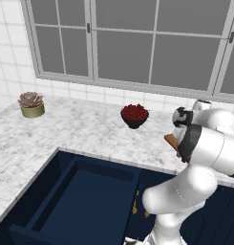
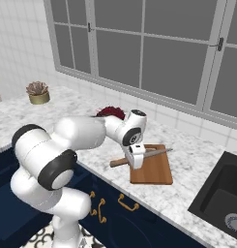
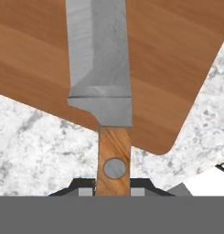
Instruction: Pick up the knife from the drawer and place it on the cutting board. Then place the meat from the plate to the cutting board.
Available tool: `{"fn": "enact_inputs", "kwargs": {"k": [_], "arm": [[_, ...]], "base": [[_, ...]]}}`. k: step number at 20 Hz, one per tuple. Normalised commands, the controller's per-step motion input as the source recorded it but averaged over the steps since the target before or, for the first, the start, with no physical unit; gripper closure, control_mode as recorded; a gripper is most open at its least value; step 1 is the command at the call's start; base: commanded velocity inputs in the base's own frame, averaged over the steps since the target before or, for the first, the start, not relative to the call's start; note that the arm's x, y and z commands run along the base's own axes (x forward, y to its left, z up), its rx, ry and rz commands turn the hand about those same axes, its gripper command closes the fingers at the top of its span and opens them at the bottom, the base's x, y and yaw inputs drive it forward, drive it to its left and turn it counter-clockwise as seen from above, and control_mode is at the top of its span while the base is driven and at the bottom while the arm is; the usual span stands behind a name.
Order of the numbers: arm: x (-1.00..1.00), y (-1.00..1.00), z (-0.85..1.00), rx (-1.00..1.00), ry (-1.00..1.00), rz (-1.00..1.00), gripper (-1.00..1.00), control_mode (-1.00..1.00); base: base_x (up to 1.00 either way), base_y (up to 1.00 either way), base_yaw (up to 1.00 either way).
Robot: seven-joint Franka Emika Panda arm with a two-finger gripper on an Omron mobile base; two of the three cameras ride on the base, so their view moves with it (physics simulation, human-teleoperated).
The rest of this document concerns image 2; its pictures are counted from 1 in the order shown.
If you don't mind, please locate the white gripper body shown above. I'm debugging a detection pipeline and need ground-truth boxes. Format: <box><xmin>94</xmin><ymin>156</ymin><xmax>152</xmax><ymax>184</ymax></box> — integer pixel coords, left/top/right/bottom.
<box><xmin>126</xmin><ymin>151</ymin><xmax>146</xmax><ymax>171</ymax></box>

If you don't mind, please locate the wooden cutting board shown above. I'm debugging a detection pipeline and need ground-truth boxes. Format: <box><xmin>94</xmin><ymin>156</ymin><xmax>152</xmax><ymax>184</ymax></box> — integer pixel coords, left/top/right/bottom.
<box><xmin>129</xmin><ymin>143</ymin><xmax>174</xmax><ymax>186</ymax></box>

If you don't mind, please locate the dark red meat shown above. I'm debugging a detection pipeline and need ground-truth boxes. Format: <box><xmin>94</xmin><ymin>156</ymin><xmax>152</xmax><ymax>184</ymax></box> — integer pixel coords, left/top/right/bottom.
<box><xmin>95</xmin><ymin>106</ymin><xmax>126</xmax><ymax>121</ymax></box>

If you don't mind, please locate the navy base cabinet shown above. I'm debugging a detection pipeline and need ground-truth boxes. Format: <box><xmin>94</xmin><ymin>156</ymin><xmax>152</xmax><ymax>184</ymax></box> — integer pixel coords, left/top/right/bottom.
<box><xmin>78</xmin><ymin>161</ymin><xmax>204</xmax><ymax>248</ymax></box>

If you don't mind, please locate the black sink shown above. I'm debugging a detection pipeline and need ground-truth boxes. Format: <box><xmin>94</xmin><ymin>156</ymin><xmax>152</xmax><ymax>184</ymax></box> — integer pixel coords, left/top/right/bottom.
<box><xmin>187</xmin><ymin>149</ymin><xmax>237</xmax><ymax>242</ymax></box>

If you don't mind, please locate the grey framed window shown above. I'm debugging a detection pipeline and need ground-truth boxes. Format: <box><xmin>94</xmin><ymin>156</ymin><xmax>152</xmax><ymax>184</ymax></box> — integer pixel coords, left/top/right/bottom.
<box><xmin>43</xmin><ymin>0</ymin><xmax>237</xmax><ymax>131</ymax></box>

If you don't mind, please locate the potted succulent plant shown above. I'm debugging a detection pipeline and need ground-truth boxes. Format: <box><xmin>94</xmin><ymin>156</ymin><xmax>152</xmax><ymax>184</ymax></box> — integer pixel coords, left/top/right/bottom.
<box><xmin>25</xmin><ymin>80</ymin><xmax>51</xmax><ymax>106</ymax></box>

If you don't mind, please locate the knife with brown handle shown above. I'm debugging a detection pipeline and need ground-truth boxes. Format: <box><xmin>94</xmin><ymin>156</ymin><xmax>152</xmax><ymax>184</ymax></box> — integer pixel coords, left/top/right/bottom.
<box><xmin>109</xmin><ymin>147</ymin><xmax>174</xmax><ymax>169</ymax></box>

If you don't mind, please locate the gold cabinet handle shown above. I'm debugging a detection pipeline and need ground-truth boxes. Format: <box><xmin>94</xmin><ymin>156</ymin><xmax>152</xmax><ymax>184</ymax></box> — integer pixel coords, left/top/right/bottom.
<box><xmin>89</xmin><ymin>190</ymin><xmax>99</xmax><ymax>217</ymax></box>
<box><xmin>98</xmin><ymin>198</ymin><xmax>108</xmax><ymax>224</ymax></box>
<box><xmin>117</xmin><ymin>193</ymin><xmax>140</xmax><ymax>213</ymax></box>

